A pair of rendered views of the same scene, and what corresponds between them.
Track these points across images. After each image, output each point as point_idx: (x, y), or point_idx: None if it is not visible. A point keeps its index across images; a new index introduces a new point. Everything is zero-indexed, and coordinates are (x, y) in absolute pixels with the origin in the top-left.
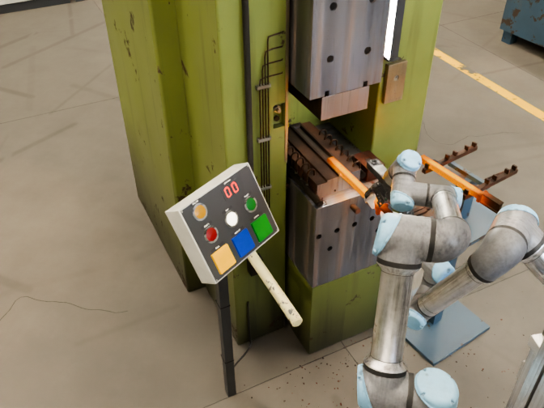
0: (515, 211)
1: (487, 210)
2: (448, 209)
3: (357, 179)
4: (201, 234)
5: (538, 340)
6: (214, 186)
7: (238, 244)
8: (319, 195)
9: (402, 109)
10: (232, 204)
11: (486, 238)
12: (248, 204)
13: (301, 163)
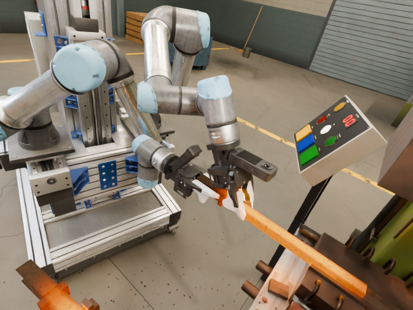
0: (86, 44)
1: None
2: (159, 37)
3: (284, 239)
4: (324, 114)
5: (101, 32)
6: (356, 107)
7: (305, 138)
8: (314, 246)
9: None
10: (336, 127)
11: (121, 52)
12: (331, 138)
13: (387, 275)
